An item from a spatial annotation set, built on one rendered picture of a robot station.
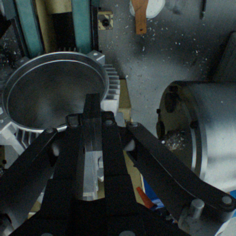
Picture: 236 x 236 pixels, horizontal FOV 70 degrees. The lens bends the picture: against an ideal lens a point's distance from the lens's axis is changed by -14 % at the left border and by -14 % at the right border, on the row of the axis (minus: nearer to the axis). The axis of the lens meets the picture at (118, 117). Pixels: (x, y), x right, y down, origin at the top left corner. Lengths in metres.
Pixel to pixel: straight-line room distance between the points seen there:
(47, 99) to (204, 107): 0.29
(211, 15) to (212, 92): 0.25
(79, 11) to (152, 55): 0.27
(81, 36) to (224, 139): 0.28
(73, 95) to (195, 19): 0.34
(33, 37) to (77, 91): 0.14
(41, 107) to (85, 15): 0.20
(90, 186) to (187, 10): 0.42
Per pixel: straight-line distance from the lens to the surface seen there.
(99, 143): 0.16
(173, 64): 0.57
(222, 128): 0.31
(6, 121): 0.25
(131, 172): 0.47
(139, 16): 0.45
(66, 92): 0.39
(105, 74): 0.28
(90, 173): 0.28
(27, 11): 0.33
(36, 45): 0.36
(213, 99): 0.33
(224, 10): 0.54
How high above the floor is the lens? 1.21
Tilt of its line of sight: 36 degrees down
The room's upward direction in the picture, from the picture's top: 172 degrees clockwise
